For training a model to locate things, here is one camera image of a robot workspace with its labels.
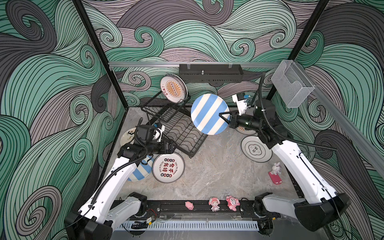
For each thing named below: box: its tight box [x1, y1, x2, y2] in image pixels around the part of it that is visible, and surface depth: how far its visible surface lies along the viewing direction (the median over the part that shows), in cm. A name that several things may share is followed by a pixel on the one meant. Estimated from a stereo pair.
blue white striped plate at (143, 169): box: [127, 154, 154, 182], surface depth 87 cm
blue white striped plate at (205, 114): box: [190, 93, 230, 136], surface depth 70 cm
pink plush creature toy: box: [226, 195, 241, 212], surface depth 74 cm
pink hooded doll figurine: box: [208, 196, 221, 212], surface depth 74 cm
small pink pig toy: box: [184, 201, 194, 211], surface depth 74 cm
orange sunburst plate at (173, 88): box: [160, 73, 188, 104], surface depth 93 cm
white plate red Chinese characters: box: [152, 152, 185, 184], surface depth 89 cm
